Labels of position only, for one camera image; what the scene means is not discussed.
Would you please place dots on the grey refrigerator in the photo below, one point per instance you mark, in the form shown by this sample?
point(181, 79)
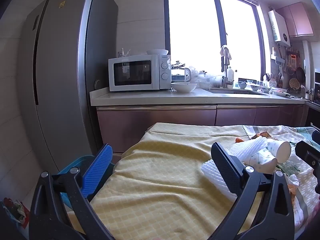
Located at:
point(62, 80)

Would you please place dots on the white water heater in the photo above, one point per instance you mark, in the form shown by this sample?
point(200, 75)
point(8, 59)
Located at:
point(278, 27)

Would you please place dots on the white plate with food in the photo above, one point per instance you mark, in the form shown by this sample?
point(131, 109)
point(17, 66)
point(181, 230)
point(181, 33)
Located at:
point(282, 92)

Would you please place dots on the white microwave oven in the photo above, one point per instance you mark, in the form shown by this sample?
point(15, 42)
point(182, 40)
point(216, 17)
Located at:
point(135, 73)

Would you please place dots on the glass pot with lid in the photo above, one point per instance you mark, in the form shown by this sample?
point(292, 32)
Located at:
point(178, 67)

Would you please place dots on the small blue patterned bowl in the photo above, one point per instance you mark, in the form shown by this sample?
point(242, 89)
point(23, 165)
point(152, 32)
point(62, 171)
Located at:
point(265, 90)
point(255, 88)
point(242, 85)
point(250, 81)

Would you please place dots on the metal kitchen faucet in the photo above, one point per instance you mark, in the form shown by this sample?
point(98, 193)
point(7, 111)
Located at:
point(226, 75)

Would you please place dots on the printed paper cup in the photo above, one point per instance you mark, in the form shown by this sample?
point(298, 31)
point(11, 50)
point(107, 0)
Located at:
point(261, 161)
point(281, 151)

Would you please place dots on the white bowl with grey rim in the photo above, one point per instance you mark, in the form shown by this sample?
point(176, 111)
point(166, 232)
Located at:
point(157, 52)

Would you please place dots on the blue plastic bin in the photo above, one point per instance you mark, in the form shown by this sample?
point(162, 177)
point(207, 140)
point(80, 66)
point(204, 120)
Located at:
point(75, 162)

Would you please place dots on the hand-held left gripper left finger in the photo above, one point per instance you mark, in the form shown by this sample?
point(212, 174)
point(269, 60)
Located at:
point(97, 170)

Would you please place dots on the white utensil holder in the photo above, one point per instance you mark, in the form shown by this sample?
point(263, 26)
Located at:
point(272, 82)

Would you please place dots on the white ribbed cup lower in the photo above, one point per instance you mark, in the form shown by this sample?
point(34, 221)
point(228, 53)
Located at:
point(246, 150)

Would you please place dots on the white soap bottle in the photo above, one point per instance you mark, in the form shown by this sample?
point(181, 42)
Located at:
point(230, 74)

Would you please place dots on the grey wall rack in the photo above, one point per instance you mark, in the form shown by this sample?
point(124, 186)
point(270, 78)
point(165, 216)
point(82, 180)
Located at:
point(278, 59)

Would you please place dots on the yellow checked cloth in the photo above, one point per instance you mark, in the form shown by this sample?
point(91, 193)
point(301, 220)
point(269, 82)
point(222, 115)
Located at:
point(162, 175)

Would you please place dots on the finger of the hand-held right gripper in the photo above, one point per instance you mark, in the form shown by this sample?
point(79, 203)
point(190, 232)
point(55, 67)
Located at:
point(308, 155)

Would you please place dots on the gold snack wrapper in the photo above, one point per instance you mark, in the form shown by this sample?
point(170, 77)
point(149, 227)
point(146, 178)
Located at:
point(260, 136)

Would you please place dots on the pink wall cabinet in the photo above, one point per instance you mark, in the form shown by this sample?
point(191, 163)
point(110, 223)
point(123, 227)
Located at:
point(297, 18)

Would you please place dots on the white ornament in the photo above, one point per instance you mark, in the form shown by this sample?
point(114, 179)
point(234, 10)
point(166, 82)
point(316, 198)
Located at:
point(123, 53)

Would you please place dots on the round hanging strainer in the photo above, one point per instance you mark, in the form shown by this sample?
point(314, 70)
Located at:
point(294, 83)

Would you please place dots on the dark framed window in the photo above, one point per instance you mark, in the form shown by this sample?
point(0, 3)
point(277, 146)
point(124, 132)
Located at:
point(192, 30)

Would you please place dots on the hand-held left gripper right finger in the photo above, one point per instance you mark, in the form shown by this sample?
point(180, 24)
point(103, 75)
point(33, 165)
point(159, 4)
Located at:
point(226, 166)

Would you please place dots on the green white plastic wrapper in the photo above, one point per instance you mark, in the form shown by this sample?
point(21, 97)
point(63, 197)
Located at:
point(288, 167)

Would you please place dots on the large white bowl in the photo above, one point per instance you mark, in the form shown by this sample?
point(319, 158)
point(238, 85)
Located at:
point(184, 87)

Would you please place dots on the beige dishcloth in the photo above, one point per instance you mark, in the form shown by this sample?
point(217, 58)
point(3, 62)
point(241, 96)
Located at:
point(224, 51)

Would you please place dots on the dark hanging pan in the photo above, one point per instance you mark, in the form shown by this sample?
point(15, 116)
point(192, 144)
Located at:
point(300, 76)

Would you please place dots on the pile of clear plastic containers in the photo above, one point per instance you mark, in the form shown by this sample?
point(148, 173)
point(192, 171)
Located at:
point(207, 77)

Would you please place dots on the orange peel strip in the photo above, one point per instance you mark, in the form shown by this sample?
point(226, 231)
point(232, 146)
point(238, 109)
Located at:
point(239, 139)

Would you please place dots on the kitchen counter with cabinets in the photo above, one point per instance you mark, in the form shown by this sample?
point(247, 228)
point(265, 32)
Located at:
point(155, 116)

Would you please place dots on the colourful crumpled packet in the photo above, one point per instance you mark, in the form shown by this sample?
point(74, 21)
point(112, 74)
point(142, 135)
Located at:
point(16, 211)

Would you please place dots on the hanging grater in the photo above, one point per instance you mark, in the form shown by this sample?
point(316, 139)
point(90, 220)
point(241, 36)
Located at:
point(293, 61)

